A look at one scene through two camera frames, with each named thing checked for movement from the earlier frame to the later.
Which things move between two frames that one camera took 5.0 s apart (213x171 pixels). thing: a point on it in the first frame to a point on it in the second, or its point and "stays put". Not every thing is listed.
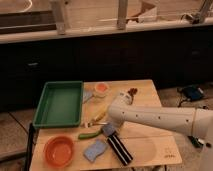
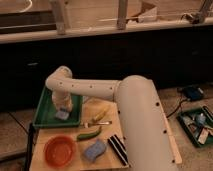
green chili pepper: [89, 135] stays put
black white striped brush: [121, 152] stays put
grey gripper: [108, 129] to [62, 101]
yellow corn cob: [101, 114] stays put
